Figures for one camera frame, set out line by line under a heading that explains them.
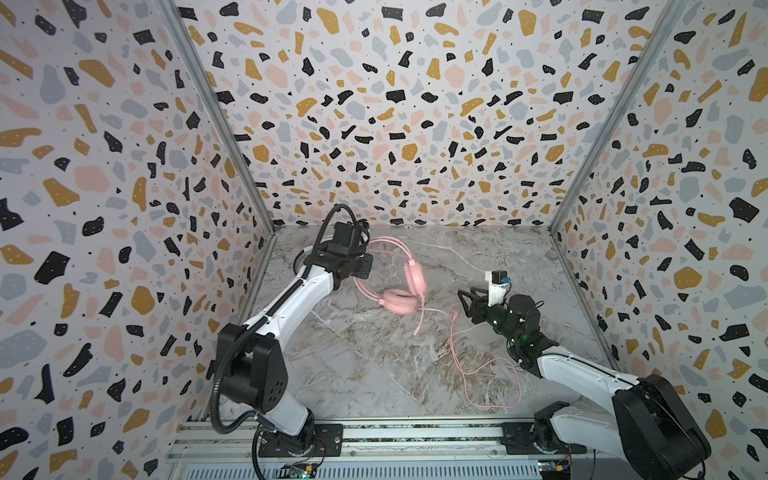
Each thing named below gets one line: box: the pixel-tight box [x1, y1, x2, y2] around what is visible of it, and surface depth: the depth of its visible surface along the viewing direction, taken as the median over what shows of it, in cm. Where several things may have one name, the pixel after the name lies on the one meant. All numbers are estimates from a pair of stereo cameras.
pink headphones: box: [353, 236, 427, 315], surface depth 82 cm
